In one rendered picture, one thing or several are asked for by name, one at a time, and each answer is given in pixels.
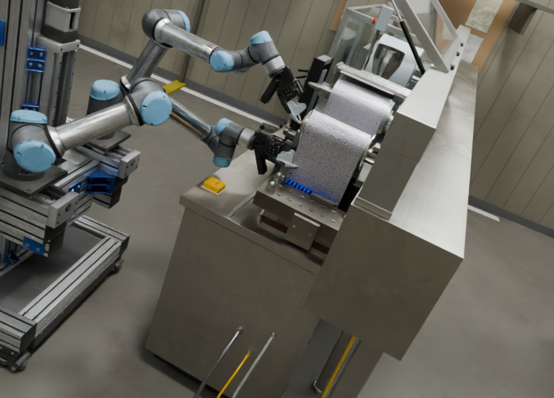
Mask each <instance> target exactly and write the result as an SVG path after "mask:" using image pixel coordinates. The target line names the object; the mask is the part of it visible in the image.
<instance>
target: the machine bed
mask: <svg viewBox="0 0 554 398"><path fill-rule="evenodd" d="M286 125H288V126H289V125H290V123H288V124H286ZM286 125H285V126H286ZM285 126H284V127H283V128H281V129H279V130H278V131H276V132H275V133H273V134H274V135H276V136H278V137H280V138H282V139H284V138H285V135H283V131H284V128H285ZM273 134H271V135H273ZM265 162H266V166H267V172H266V173H265V174H264V175H259V174H258V170H257V164H256V156H255V152H254V149H253V150H252V151H251V150H248V151H246V152H244V153H243V154H242V155H241V156H239V157H237V158H236V159H234V160H233V161H231V163H230V166H229V167H225V168H224V167H222V168H221V169H219V170H218V171H216V172H214V173H213V174H212V175H211V176H209V177H207V178H206V179H204V180H202V181H201V182H200V183H199V184H197V185H195V186H194V187H192V188H191V189H189V190H187V191H186V192H185V193H184V194H182V195H181V198H180V202H179V204H181V205H183V206H185V207H187V208H189V209H191V210H193V211H195V212H196V213H198V214H200V215H202V216H204V217H206V218H208V219H210V220H212V221H214V222H216V223H217V224H219V225H221V226H223V227H226V228H227V229H229V230H231V231H233V232H235V233H237V234H238V235H240V236H243V237H245V238H246V239H248V240H250V241H253V242H255V243H256V244H258V245H260V246H262V247H264V248H266V249H267V250H269V251H272V252H274V253H275V254H277V255H280V256H282V257H283V258H285V259H286V260H289V261H291V262H293V263H295V264H296V265H299V266H301V267H303V268H304V269H306V270H308V271H310V272H312V273H314V274H316V275H318V273H319V271H320V269H321V267H322V265H323V263H324V260H325V258H326V257H324V256H322V255H319V254H318V253H316V252H314V251H311V250H309V251H307V250H305V249H303V248H302V247H300V246H297V245H295V244H293V243H292V242H290V241H288V240H286V239H284V238H285V236H282V235H280V234H279V233H277V232H274V231H272V230H270V229H269V228H267V227H264V226H262V225H261V221H262V220H263V218H264V217H262V216H260V215H259V212H260V211H261V210H262V208H260V207H258V206H256V205H254V204H253V203H252V201H253V199H252V200H251V201H250V202H249V203H248V204H247V205H245V206H244V207H243V208H242V209H241V210H240V211H239V212H238V213H236V214H235V215H234V216H233V217H232V218H229V217H227V216H226V215H227V214H228V213H230V212H231V211H232V210H233V209H234V208H236V207H237V206H238V205H239V204H240V203H241V202H242V201H243V200H244V199H245V198H247V197H248V196H249V195H250V194H251V193H253V192H254V191H255V190H256V189H257V188H259V187H260V186H261V185H262V184H263V183H264V182H266V181H267V180H268V179H269V178H270V177H271V176H272V175H273V174H274V173H275V172H279V169H278V168H276V167H275V164H274V163H273V162H270V161H268V160H266V159H265ZM371 167H372V166H371V165H369V164H367V163H364V166H363V168H362V171H361V172H360V174H359V177H358V180H360V181H362V182H365V180H366V178H367V175H368V173H369V171H370V169H371ZM210 177H214V178H216V179H218V180H221V181H222V182H224V183H226V188H227V189H226V190H225V191H224V192H222V193H221V194H220V195H216V194H214V193H212V192H210V191H208V190H206V189H204V188H202V187H200V186H201V185H202V184H203V183H204V182H205V181H206V180H207V179H209V178H210Z"/></svg>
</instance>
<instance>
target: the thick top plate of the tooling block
mask: <svg viewBox="0 0 554 398"><path fill-rule="evenodd" d="M273 178H274V177H273V176H272V177H271V178H270V179H269V180H267V181H266V182H265V183H264V184H263V185H262V186H261V187H260V188H259V189H258V190H257V191H256V194H255V197H254V199H253V201H252V203H253V204H254V205H256V206H258V207H260V208H263V209H264V210H266V211H268V212H270V213H273V214H274V215H276V216H278V217H280V218H282V219H284V220H286V221H288V222H291V221H292V219H293V216H294V214H295V213H299V214H301V215H303V216H304V217H306V218H309V219H311V220H313V221H314V222H317V223H319V224H321V226H320V227H319V229H318V231H317V234H316V236H318V237H320V238H321V239H323V240H325V241H328V242H330V243H331V244H332V243H333V241H334V239H335V237H336V234H337V232H338V231H339V228H340V225H341V224H342V222H343V220H344V217H345V215H346V212H344V211H342V210H340V209H338V208H336V207H333V208H330V207H328V206H326V205H325V204H321V203H319V202H317V201H316V200H314V199H311V198H310V196H311V195H310V194H307V193H305V192H303V191H301V190H299V189H297V188H295V187H293V186H291V185H288V184H286V183H284V182H283V181H282V182H281V184H280V185H276V186H275V193H274V194H268V193H266V192H265V189H266V187H267V185H268V184H269V183H270V182H271V181H272V180H273Z"/></svg>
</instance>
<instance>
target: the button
mask: <svg viewBox="0 0 554 398"><path fill-rule="evenodd" d="M203 187H205V188H207V189H209V190H212V191H213V192H215V193H217V194H218V193H220V192H221V191H222V190H224V189H225V187H226V183H224V182H222V181H221V180H218V179H216V178H214V177H210V178H209V179H207V180H206V181H205V182H204V184H203Z"/></svg>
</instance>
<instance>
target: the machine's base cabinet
mask: <svg viewBox="0 0 554 398"><path fill-rule="evenodd" d="M316 278H317V275H316V274H314V273H312V272H310V271H308V270H306V269H304V268H303V267H301V266H299V265H296V264H295V263H293V262H291V261H289V260H286V259H285V258H283V257H282V256H280V255H277V254H275V253H274V252H272V251H269V250H267V249H266V248H264V247H262V246H260V245H258V244H256V243H255V242H253V241H250V240H248V239H246V238H245V237H243V236H240V235H238V234H237V233H235V232H233V231H231V230H229V229H227V228H226V227H223V226H221V225H219V224H217V223H216V222H214V221H212V220H210V219H208V218H206V217H204V216H202V215H200V214H198V213H196V212H195V211H193V210H191V209H189V208H187V207H185V211H184V214H183V217H182V219H181V225H180V228H179V231H178V234H177V237H176V242H175V245H174V248H173V251H172V254H171V259H170V262H169V265H168V268H167V273H166V276H165V279H164V282H163V285H162V290H161V293H160V296H159V299H158V302H157V307H156V310H155V313H154V316H153V321H152V324H151V327H150V330H149V333H148V338H147V341H146V344H145V347H144V348H145V349H148V350H149V351H151V352H153V353H154V357H155V358H158V359H159V360H161V362H162V364H164V365H166V366H171V367H173V368H175V369H176V370H177V371H179V372H181V373H183V374H185V375H186V376H188V377H190V378H191V379H193V380H195V381H196V382H198V383H199V384H201V383H202V381H203V380H204V378H205V377H206V375H207V374H208V372H209V370H210V369H211V367H212V366H213V365H214V363H215V362H216V360H217V359H218V357H219V356H220V354H221V353H222V352H223V350H224V349H225V347H226V346H227V344H228V343H229V341H230V340H231V338H232V337H233V336H234V334H235V333H236V332H235V329H236V328H237V327H241V328H242V329H243V332H242V334H241V335H239V336H238V337H237V339H236V340H235V342H234V343H233V344H232V346H231V348H230V349H229V350H228V352H227V353H226V355H225V356H224V358H223V359H222V361H221V362H220V364H219V365H218V366H217V368H216V369H215V371H214V372H213V374H212V375H211V377H210V379H209V380H208V381H207V383H206V384H205V387H207V388H209V389H210V390H211V391H213V392H215V393H217V394H219V393H220V391H221V390H222V389H223V388H224V386H225V385H226V384H227V382H228V381H229V379H230V378H231V376H232V375H233V374H234V373H235V371H236V370H237V368H238V367H239V365H240V364H241V362H242V360H243V359H244V358H245V357H246V352H247V350H249V351H251V356H250V357H247V359H246V361H245V362H244V364H243V365H242V366H241V368H240V369H239V370H238V372H237V374H236V375H235V377H234V378H233V379H232V380H231V382H230V383H229V384H228V386H227V387H226V389H225V390H224V392H223V393H222V395H221V396H222V397H223V398H232V396H233V394H234V392H235V391H236V389H237V388H238V386H239V385H240V383H241V382H242V380H243V378H244V376H246V374H247V372H248V371H249V369H250V368H251V366H252V364H253V363H254V362H255V361H256V359H257V357H258V356H259V354H260V353H261V351H262V349H263V348H264V347H265V345H266V343H267V342H268V340H269V338H270V334H271V333H275V335H276V336H275V339H273V340H271V342H270V344H269V346H268V347H267V349H266V350H265V352H264V353H263V354H262V356H261V358H260V360H259V361H258V363H257V364H256V366H255V367H254V368H253V370H252V371H251V373H250V375H249V376H248V378H247V379H246V380H245V382H244V383H243V385H242V387H241V389H240V390H239V392H238V393H237V395H236V397H235V398H281V397H282V395H283V394H284V391H285V389H286V387H287V385H288V384H289V381H290V379H291V377H292V375H293V373H294V371H295V369H296V367H297V366H298V363H299V361H300V359H301V357H302V356H303V353H304V351H305V349H306V347H307V346H308V343H309V342H310V339H311V338H312V335H313V333H315V331H316V329H317V327H318V325H319V324H318V323H319V321H320V319H321V318H319V317H317V316H314V315H313V314H312V313H310V312H308V311H305V310H303V305H304V303H305V302H306V300H307V298H308V294H309V293H310V291H311V289H312V286H313V284H314V282H315V280H316Z"/></svg>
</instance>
